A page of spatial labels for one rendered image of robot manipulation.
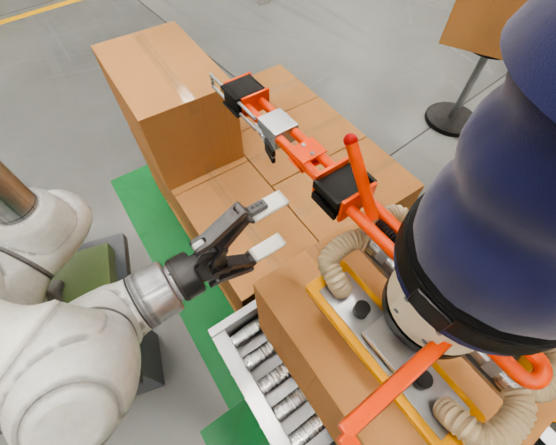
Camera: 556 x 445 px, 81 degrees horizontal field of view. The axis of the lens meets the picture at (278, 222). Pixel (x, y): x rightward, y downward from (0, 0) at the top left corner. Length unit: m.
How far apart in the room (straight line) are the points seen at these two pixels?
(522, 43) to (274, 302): 0.69
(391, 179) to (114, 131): 2.11
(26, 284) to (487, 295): 0.94
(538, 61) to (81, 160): 2.69
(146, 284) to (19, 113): 3.03
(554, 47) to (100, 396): 0.40
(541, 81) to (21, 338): 0.43
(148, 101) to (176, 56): 0.31
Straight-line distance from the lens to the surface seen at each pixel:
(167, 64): 1.58
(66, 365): 0.35
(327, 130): 1.81
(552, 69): 0.25
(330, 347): 0.80
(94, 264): 1.17
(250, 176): 1.57
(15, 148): 3.14
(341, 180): 0.62
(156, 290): 0.51
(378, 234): 0.58
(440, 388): 0.65
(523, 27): 0.29
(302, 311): 0.81
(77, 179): 2.66
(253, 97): 0.79
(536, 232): 0.30
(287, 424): 1.23
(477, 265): 0.35
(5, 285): 0.98
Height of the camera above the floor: 1.72
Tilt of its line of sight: 57 degrees down
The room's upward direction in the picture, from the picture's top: straight up
